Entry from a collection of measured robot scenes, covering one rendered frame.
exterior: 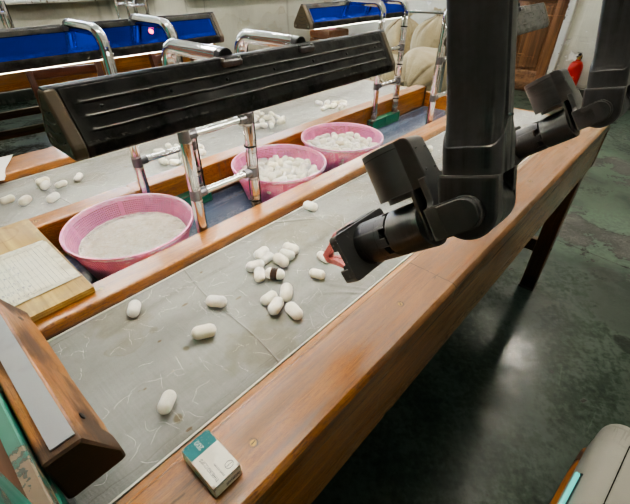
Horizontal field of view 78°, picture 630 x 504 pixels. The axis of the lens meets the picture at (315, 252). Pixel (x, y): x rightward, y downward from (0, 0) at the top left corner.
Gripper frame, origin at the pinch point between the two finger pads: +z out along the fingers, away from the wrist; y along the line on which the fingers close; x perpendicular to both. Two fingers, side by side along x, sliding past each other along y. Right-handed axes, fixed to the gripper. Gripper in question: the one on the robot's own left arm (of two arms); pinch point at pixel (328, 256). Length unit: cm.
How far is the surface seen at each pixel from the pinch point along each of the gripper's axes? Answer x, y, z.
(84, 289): -13.7, 26.1, 28.9
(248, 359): 7.5, 15.5, 9.1
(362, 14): -62, -102, 42
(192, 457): 9.6, 30.0, -0.5
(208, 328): 1.0, 16.7, 13.7
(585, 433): 98, -71, 17
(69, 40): -64, 2, 42
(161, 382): 3.7, 26.3, 13.6
